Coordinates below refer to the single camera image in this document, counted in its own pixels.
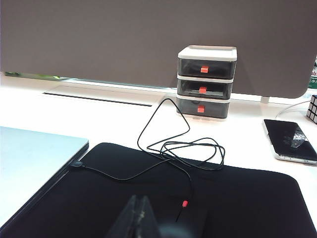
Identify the black mouse pad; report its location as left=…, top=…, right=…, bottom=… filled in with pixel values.
left=0, top=142, right=317, bottom=238

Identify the white desktop drawer unit frame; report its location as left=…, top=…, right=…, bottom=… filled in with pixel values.
left=176, top=45, right=238, bottom=121

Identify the white desk cable flap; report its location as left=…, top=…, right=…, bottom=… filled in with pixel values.
left=43, top=85, right=161, bottom=107

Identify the black Rubik's cube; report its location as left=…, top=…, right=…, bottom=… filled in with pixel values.
left=306, top=95, right=317, bottom=124

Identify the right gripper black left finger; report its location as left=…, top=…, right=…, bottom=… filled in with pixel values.
left=106, top=194, right=140, bottom=238

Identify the silver Dell laptop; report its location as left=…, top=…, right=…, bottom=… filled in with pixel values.
left=0, top=126, right=89, bottom=226

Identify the white charging cable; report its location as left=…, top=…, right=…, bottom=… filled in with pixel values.
left=276, top=100, right=312, bottom=119

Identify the dark drawer with red handle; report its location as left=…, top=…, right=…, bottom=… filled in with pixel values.
left=177, top=79, right=234, bottom=99
left=178, top=59, right=236, bottom=77
left=176, top=97, right=230, bottom=117

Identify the white smartphone black screen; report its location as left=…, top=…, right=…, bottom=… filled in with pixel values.
left=263, top=119, right=317, bottom=164

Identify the green white carton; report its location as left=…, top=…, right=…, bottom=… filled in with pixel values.
left=308, top=58, right=317, bottom=90

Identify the brown felt desk partition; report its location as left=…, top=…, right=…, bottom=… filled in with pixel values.
left=0, top=0, right=317, bottom=99

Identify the thin black mouse cable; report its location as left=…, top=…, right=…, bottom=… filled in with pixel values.
left=69, top=98, right=225, bottom=223

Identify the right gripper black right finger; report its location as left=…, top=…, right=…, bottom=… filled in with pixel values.
left=137, top=195, right=162, bottom=238

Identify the green strip behind partition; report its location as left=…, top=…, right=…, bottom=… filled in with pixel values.
left=4, top=71, right=68, bottom=80

